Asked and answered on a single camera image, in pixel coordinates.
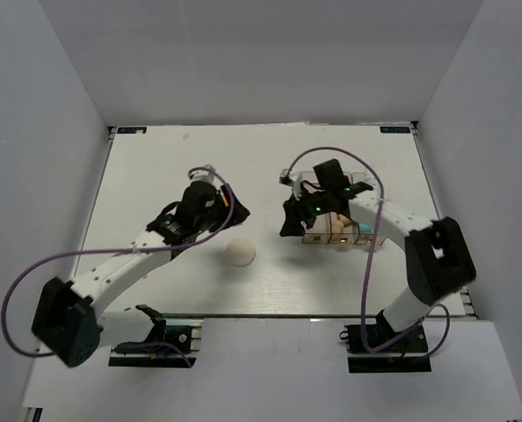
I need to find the clear organizer bin left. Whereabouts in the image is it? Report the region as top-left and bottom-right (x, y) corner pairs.
(301, 171), (331, 244)

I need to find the clear organizer bin middle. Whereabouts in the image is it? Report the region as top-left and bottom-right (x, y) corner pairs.
(329, 171), (359, 250)

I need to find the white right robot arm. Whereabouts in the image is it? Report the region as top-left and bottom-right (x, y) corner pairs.
(279, 159), (476, 351)

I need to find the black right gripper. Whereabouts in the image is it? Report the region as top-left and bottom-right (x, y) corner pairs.
(279, 186), (331, 237)

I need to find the clear organizer bin right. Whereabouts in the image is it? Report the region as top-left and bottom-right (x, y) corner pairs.
(351, 169), (378, 245)

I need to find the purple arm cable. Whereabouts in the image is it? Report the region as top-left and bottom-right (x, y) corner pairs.
(0, 166), (238, 368)
(286, 147), (451, 355)

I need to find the beige makeup sponge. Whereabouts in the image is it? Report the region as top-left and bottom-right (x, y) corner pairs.
(330, 220), (344, 235)
(337, 214), (352, 227)

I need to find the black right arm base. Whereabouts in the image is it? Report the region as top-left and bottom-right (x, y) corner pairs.
(338, 324), (431, 374)

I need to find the clear organizer bin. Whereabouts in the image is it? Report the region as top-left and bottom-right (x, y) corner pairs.
(329, 171), (359, 250)
(301, 171), (331, 244)
(351, 169), (378, 245)

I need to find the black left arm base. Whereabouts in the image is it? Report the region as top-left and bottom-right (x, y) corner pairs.
(102, 304), (202, 369)

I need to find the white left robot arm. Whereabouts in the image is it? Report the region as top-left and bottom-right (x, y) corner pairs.
(32, 181), (250, 367)

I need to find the round beige powder puff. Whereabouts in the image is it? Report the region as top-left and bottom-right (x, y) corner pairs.
(225, 237), (257, 267)

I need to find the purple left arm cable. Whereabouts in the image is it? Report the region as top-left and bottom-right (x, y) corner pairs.
(0, 166), (238, 368)

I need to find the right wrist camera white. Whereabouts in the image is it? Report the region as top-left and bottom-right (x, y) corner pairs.
(279, 169), (302, 199)

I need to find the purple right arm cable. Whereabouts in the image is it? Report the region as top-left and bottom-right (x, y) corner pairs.
(286, 147), (451, 355)

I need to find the pink teal gradient spray bottle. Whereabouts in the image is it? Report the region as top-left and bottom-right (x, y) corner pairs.
(359, 222), (373, 234)

